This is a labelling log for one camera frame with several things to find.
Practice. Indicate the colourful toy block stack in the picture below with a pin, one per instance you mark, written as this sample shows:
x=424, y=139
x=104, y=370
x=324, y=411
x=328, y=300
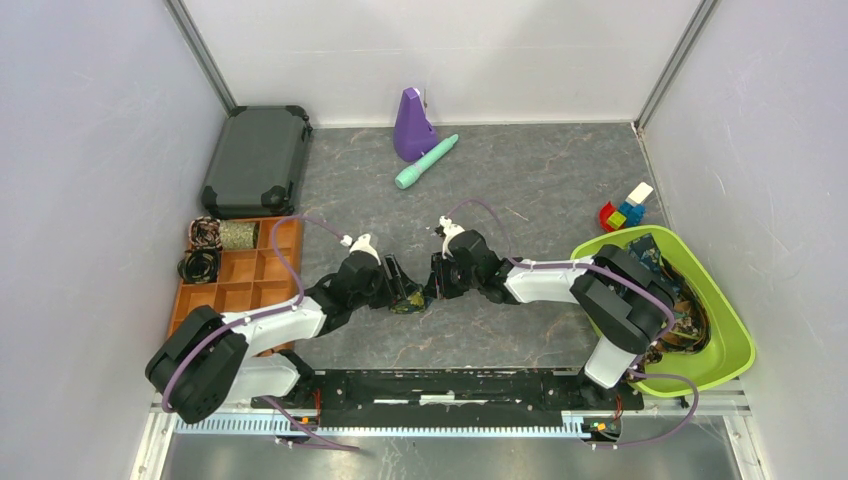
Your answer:
x=629, y=213

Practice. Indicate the blue yellow floral tie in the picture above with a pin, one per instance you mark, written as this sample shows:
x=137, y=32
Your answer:
x=416, y=302

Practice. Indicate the rolled black patterned tie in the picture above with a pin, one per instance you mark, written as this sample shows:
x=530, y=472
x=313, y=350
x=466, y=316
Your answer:
x=199, y=266

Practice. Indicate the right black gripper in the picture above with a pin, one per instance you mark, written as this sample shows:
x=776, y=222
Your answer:
x=436, y=285

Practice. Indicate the pile of patterned ties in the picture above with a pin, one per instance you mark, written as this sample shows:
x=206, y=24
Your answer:
x=692, y=331

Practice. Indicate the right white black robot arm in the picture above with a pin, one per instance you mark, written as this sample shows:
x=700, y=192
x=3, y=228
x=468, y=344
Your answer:
x=628, y=304

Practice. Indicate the rolled olive speckled tie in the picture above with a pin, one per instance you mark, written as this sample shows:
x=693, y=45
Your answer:
x=237, y=235

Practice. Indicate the dark green hard case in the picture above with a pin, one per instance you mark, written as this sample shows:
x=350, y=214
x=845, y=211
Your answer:
x=257, y=164

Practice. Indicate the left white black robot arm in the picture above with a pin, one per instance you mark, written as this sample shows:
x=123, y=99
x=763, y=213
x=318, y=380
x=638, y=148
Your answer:
x=216, y=358

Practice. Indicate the rolled pink brown tie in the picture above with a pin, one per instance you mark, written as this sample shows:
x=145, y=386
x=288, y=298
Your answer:
x=204, y=234

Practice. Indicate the orange compartment tray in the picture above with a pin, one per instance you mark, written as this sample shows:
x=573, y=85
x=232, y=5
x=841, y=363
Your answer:
x=248, y=279

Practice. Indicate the teal cylindrical pen tool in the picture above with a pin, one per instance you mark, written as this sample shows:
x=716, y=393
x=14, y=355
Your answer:
x=412, y=173

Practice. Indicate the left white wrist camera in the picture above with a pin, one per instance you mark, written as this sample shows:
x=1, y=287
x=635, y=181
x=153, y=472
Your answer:
x=364, y=243

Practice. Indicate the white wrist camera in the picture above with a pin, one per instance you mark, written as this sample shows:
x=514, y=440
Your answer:
x=447, y=230
x=364, y=243

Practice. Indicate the lime green plastic bin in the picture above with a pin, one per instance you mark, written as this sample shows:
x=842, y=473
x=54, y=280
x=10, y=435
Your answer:
x=730, y=351

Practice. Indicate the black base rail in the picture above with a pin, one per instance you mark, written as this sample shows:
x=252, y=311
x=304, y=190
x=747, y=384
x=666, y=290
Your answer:
x=477, y=398

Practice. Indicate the purple metronome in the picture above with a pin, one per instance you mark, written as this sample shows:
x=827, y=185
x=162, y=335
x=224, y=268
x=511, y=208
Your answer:
x=413, y=134

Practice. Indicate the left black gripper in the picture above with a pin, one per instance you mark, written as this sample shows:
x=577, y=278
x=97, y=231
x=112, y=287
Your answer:
x=396, y=288

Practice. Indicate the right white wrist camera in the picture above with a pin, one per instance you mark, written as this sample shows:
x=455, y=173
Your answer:
x=447, y=230

